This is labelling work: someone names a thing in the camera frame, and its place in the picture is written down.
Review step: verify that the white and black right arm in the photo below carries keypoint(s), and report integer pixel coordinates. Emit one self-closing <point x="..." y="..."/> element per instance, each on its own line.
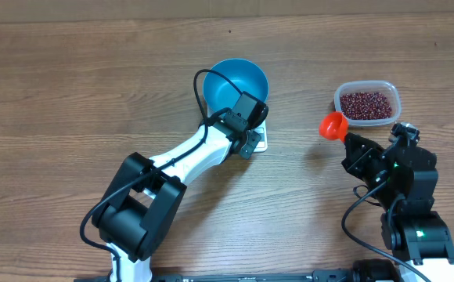
<point x="401" y="178"/>

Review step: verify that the red scoop with blue handle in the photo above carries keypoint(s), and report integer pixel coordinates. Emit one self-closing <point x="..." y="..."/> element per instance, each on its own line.
<point x="334" y="126"/>

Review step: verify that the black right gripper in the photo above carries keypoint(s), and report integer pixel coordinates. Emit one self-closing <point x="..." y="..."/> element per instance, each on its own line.
<point x="359" y="153"/>

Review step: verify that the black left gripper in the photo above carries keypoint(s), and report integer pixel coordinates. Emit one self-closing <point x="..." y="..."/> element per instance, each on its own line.
<point x="249" y="148"/>

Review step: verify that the white digital kitchen scale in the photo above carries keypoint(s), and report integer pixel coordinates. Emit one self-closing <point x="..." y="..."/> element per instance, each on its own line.
<point x="262" y="145"/>

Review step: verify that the clear plastic food container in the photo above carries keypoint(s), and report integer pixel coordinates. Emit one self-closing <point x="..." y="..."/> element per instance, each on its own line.
<point x="384" y="87"/>

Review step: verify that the red adzuki beans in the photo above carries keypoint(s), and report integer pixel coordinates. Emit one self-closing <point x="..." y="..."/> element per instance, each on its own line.
<point x="365" y="106"/>

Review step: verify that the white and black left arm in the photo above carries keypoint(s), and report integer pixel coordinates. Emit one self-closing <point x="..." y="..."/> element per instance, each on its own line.
<point x="140" y="204"/>

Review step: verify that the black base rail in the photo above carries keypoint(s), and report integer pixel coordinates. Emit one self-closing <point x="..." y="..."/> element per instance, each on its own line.
<point x="319" y="275"/>

